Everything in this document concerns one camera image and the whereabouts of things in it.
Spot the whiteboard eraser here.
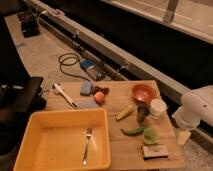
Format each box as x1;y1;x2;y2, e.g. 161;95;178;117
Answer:
142;145;169;159

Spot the orange fruit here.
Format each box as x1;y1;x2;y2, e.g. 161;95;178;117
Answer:
94;92;105;104

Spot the dark grapes bunch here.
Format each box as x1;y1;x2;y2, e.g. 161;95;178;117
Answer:
91;86;109;95

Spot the blue electronic box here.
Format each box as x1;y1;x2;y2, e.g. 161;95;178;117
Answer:
80;59;105;81

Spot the yellow banana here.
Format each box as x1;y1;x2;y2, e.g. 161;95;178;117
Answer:
116;105;135;121

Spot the orange bowl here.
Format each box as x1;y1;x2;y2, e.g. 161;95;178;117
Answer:
132;84;156;103

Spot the dark metal cup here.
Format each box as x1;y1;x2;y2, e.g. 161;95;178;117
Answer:
137;107;150;122

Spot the metal fork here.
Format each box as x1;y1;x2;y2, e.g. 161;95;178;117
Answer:
82;128;92;166

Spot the green chili pepper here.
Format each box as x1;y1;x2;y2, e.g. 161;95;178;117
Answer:
121;127;146;136

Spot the wooden board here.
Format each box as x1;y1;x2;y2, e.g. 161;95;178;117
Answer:
45;80;186;171

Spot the yellow plastic bin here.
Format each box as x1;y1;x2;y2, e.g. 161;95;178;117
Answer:
13;109;111;171

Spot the black chair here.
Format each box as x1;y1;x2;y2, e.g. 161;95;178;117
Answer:
0;77;46;135

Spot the black power box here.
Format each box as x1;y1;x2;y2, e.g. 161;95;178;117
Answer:
21;20;40;37

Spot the black cable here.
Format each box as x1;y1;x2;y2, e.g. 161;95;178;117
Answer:
58;52;92;82

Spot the white handled spatula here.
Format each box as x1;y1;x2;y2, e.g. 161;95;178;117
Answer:
52;82;99;111

